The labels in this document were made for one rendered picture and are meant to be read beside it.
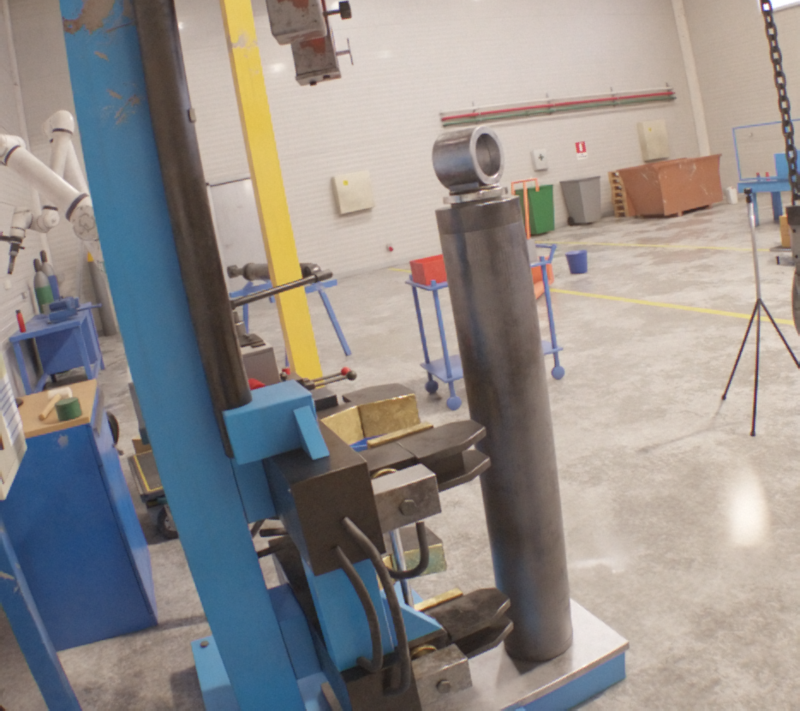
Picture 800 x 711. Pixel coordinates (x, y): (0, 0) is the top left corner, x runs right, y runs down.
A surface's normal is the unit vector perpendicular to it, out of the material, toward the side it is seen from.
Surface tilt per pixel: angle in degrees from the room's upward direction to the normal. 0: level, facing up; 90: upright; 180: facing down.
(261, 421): 90
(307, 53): 90
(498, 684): 0
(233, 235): 90
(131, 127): 90
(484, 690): 0
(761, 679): 0
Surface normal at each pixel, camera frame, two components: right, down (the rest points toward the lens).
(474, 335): -0.64, 0.23
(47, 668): 0.36, 0.07
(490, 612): -0.18, -0.97
